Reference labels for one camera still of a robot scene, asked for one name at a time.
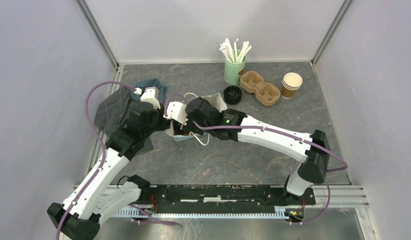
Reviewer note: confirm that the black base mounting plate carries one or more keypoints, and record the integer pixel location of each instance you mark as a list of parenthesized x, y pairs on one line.
[(221, 199)]

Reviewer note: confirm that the remaining cardboard carrier tray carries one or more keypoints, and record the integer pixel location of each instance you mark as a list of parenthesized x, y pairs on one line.
[(266, 93)]

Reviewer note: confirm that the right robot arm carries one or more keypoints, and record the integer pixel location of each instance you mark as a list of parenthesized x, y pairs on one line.
[(308, 149)]

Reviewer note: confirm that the blue cloth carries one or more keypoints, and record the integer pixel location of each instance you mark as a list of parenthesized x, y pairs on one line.
[(154, 82)]

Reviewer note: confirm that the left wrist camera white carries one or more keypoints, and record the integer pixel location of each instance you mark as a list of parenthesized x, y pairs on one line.
[(149, 95)]

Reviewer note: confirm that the stack of black lids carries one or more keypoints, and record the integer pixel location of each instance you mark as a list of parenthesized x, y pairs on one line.
[(232, 95)]

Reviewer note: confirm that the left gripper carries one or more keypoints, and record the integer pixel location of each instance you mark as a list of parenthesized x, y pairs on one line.
[(166, 122)]

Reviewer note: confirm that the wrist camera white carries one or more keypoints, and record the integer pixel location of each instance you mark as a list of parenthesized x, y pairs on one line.
[(149, 95), (176, 111)]

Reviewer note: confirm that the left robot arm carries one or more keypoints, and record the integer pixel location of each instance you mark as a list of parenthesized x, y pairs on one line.
[(81, 215)]

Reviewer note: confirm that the aluminium frame post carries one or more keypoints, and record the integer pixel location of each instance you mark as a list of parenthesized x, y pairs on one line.
[(87, 13), (331, 30)]

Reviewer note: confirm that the stack of paper cups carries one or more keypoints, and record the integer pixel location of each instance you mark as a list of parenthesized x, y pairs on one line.
[(290, 84)]

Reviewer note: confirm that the grey checked cloth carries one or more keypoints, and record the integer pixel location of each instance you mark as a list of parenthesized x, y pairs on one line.
[(114, 110)]

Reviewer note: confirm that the right aluminium frame post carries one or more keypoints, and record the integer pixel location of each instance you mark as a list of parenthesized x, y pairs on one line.
[(331, 30)]

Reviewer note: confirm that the left aluminium frame post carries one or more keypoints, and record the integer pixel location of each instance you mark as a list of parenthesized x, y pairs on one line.
[(87, 13)]

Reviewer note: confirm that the green straw holder cup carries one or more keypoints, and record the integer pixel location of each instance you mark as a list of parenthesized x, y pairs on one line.
[(234, 71)]

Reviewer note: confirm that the light blue paper bag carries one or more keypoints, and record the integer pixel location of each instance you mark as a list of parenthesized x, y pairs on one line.
[(178, 132)]

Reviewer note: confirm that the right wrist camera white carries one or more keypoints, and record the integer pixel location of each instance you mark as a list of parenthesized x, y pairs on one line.
[(176, 111)]

